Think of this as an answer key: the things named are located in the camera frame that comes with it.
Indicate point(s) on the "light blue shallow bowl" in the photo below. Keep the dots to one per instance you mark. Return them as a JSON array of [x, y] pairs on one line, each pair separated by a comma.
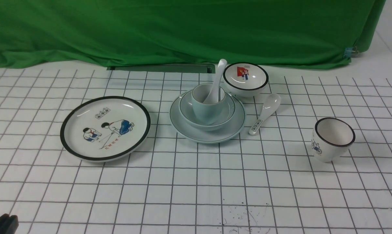
[[187, 113]]

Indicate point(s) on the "plain white ceramic spoon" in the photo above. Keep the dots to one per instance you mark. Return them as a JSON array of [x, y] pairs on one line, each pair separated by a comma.
[[214, 94]]

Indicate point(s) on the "white cup black rim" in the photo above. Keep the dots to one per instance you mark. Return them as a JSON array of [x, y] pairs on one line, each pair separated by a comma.
[[331, 138]]

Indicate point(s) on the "white spoon with label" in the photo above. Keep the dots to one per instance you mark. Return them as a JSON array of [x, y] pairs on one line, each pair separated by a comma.
[[270, 106]]

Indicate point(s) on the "green backdrop cloth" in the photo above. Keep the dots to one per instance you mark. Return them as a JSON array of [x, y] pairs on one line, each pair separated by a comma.
[[302, 34]]

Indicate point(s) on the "white bowl with flag picture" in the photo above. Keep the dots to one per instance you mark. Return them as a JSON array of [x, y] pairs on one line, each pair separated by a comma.
[[245, 79]]

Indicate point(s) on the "white plate with children picture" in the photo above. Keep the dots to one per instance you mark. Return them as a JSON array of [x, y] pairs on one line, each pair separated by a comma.
[[105, 129]]

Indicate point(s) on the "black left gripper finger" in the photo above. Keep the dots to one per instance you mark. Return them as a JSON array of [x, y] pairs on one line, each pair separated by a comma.
[[8, 224]]

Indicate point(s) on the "light blue saucer plate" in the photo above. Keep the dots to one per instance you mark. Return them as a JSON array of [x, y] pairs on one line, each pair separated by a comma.
[[229, 131]]

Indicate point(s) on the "blue binder clip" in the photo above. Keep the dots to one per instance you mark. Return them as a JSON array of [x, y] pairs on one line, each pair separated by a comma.
[[351, 52]]

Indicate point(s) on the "light blue ceramic cup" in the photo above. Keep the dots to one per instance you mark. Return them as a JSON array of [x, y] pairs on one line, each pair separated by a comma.
[[209, 111]]

